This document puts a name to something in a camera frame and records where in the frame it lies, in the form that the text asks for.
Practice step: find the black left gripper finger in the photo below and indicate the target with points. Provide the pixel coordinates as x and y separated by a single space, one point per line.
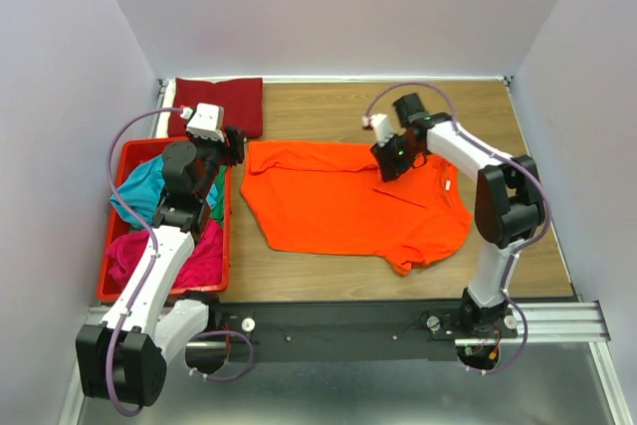
239 150
231 140

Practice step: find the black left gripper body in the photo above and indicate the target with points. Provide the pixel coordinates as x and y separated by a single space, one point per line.
209 153

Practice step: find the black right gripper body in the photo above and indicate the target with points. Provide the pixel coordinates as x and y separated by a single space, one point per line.
397 145

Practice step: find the orange t-shirt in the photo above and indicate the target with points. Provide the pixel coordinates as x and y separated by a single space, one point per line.
329 198

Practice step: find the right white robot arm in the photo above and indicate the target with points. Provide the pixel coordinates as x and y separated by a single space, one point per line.
510 211

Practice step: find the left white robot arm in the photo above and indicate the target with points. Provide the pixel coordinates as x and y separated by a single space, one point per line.
124 357

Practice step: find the folded dark red t-shirt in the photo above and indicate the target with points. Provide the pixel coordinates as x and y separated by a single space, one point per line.
241 99

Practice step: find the green t-shirt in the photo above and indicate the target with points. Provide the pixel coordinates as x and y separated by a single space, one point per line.
216 197

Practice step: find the teal blue t-shirt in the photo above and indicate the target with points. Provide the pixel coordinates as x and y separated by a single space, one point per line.
141 190

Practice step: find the magenta pink t-shirt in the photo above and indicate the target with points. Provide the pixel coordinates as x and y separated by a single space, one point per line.
203 268

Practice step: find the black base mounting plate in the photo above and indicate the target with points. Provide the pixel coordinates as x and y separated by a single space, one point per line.
346 331

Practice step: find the red plastic crate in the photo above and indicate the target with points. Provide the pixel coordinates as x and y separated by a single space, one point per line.
120 222

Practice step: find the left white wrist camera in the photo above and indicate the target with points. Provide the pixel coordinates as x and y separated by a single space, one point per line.
204 121

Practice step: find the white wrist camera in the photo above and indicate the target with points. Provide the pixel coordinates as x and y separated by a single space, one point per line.
204 121
381 126

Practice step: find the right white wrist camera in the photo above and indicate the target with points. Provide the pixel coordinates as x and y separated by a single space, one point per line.
381 126

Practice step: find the grey aluminium frame rail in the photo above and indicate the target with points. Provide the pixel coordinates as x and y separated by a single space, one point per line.
157 122

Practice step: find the front aluminium extrusion rail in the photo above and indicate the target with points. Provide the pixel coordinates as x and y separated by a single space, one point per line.
550 323

